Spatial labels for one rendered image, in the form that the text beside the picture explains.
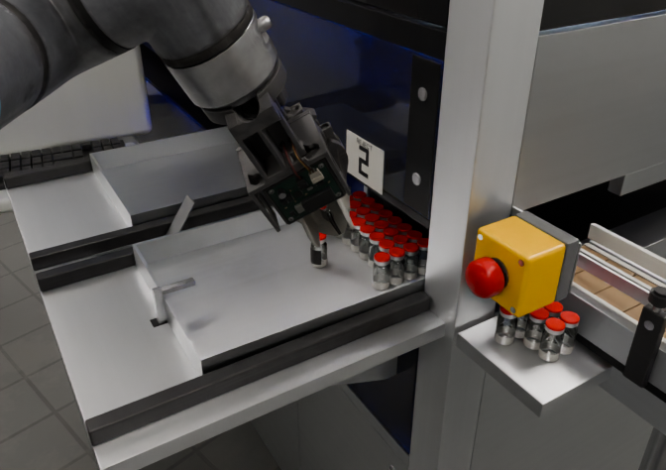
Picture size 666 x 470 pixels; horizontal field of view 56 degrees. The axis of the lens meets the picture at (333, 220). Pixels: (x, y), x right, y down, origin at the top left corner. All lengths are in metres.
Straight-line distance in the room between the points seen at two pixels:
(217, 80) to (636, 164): 0.58
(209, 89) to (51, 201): 0.68
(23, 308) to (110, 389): 1.77
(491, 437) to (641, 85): 0.51
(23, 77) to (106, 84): 1.11
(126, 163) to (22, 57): 0.81
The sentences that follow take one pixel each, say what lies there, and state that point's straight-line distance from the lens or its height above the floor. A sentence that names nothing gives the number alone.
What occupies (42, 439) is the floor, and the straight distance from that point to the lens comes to 1.96.
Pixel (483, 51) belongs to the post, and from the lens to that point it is 0.61.
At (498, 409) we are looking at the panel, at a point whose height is 0.70.
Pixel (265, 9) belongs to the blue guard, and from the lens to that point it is 1.00.
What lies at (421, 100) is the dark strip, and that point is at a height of 1.13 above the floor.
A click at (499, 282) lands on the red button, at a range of 0.63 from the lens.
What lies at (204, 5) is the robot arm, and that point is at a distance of 0.43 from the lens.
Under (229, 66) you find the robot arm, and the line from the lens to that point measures 0.45.
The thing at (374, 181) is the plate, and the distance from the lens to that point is 0.80.
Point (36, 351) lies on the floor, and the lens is 2.25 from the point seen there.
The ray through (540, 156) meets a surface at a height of 1.08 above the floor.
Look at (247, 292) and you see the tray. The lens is 0.80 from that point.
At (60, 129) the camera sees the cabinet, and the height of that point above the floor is 0.84.
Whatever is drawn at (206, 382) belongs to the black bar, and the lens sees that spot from 0.66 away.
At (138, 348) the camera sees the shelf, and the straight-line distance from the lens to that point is 0.75.
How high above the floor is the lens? 1.35
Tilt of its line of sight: 30 degrees down
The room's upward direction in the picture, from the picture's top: straight up
